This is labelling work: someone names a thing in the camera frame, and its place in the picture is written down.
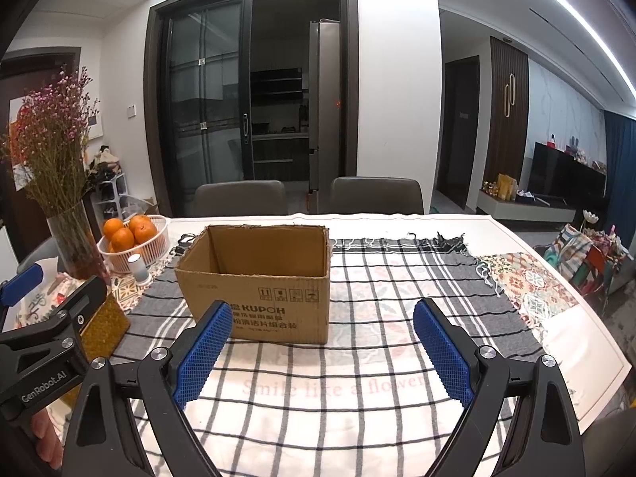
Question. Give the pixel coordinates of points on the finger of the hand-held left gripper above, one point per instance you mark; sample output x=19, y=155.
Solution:
x=20, y=285
x=82, y=298

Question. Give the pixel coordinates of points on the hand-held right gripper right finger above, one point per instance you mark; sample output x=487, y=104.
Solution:
x=442, y=353

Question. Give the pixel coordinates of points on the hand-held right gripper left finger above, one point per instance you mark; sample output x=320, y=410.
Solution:
x=203, y=357

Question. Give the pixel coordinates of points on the brown cardboard box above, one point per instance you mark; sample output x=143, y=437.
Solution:
x=278, y=303

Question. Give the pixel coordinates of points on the person's left hand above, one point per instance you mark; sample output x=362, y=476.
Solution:
x=47, y=437

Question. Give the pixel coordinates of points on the white printed cloth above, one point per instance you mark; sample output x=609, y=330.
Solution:
x=44, y=303

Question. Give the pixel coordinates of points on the grey side chair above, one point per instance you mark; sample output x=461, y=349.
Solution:
x=39, y=256

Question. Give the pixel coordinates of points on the yellow textured mat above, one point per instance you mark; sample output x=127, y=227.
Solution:
x=104, y=328

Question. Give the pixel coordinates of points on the patterned table mat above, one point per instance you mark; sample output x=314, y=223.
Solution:
x=124, y=293

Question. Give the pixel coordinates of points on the glass vase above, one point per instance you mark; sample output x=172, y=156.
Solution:
x=74, y=248

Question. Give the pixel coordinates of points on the small white cylinder speaker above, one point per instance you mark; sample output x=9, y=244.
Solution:
x=138, y=271

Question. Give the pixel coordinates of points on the orange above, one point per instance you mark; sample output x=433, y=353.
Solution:
x=122, y=240
x=144, y=230
x=113, y=227

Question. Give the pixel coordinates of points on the floral patterned cloth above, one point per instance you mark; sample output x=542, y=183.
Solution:
x=526, y=288

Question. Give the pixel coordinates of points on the white shoe rack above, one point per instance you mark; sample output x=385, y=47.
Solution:
x=107, y=184

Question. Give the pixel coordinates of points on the checkered tablecloth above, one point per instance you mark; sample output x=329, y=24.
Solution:
x=323, y=397

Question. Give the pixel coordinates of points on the dried pink flowers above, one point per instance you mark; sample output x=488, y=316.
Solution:
x=49, y=134

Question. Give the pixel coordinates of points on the white television stand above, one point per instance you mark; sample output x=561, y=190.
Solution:
x=521, y=211

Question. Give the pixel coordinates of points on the grey dining chair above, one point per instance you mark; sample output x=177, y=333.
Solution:
x=377, y=196
x=238, y=198

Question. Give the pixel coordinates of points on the colourful cloth bundle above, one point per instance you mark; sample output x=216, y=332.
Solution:
x=581, y=258

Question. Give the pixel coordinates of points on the yellow paper bag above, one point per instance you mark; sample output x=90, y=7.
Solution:
x=507, y=188

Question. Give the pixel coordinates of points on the white flower lamp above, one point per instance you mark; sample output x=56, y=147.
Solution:
x=590, y=217

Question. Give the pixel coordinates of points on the dark wooden door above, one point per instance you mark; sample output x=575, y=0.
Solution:
x=15, y=74

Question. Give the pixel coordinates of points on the black television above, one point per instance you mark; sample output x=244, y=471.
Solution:
x=566, y=174

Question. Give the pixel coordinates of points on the dark hallway door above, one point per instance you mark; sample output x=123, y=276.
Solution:
x=459, y=134

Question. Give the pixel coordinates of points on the dark sliding glass door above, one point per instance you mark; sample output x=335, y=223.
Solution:
x=208, y=109

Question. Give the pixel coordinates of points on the blue curtain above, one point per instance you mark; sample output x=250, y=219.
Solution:
x=621, y=169

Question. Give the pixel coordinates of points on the silver refrigerator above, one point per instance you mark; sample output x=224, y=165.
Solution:
x=323, y=109

